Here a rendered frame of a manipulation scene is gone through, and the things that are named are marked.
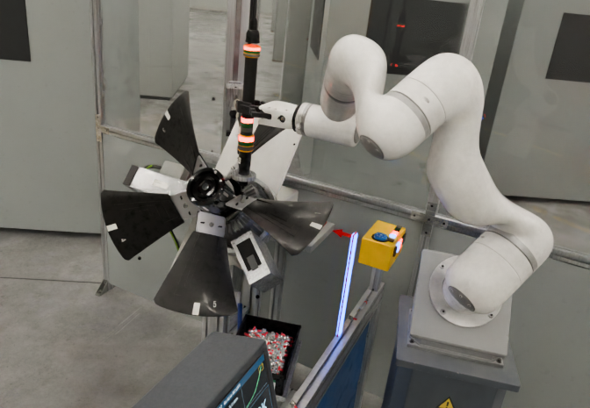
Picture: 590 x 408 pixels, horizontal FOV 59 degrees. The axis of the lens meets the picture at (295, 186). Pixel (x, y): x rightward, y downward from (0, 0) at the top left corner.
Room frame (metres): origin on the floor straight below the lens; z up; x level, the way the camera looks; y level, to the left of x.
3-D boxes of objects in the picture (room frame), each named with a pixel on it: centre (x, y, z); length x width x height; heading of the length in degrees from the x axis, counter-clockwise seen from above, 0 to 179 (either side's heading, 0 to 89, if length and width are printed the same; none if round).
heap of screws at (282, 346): (1.13, 0.04, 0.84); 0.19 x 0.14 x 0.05; 171
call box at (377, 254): (1.49, -0.30, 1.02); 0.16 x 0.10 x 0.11; 156
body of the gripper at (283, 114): (1.32, 0.05, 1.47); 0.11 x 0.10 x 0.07; 66
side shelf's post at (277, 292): (1.92, 0.03, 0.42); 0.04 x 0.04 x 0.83; 66
